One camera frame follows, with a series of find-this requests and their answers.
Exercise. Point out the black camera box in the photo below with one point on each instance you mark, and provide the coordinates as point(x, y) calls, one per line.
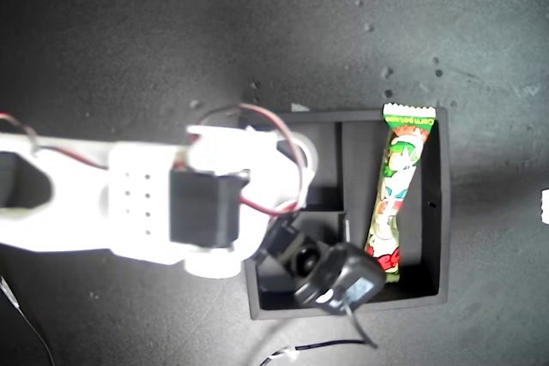
point(343, 276)

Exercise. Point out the black compartment tray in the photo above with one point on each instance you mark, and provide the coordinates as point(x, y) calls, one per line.
point(358, 177)

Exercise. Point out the green printed snack bar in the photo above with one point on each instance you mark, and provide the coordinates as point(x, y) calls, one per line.
point(399, 177)

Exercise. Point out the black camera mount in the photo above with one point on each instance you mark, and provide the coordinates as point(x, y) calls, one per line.
point(306, 261)

